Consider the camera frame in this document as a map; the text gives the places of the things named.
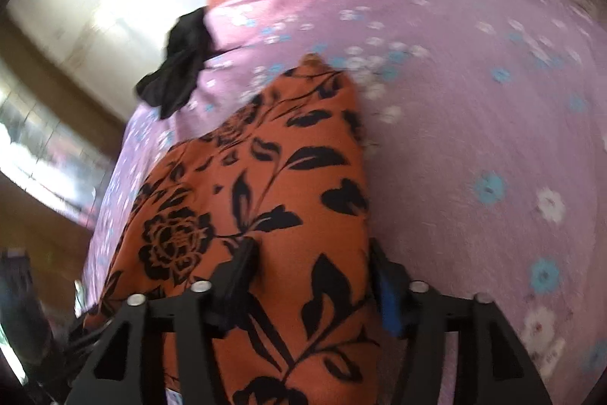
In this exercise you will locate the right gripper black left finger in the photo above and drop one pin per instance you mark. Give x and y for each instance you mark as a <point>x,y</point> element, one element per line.
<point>126,366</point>

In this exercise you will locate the orange black floral garment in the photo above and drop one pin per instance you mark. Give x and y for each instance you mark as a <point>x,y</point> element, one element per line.
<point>286,171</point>

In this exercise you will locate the wooden door with glass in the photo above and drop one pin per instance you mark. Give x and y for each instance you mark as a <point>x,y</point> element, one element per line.
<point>58,150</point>

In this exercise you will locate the purple floral bedspread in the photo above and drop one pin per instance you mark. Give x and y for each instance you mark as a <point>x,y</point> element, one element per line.
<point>483,143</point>

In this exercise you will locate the black crumpled garment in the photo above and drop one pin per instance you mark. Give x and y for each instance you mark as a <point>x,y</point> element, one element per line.
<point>190,45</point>

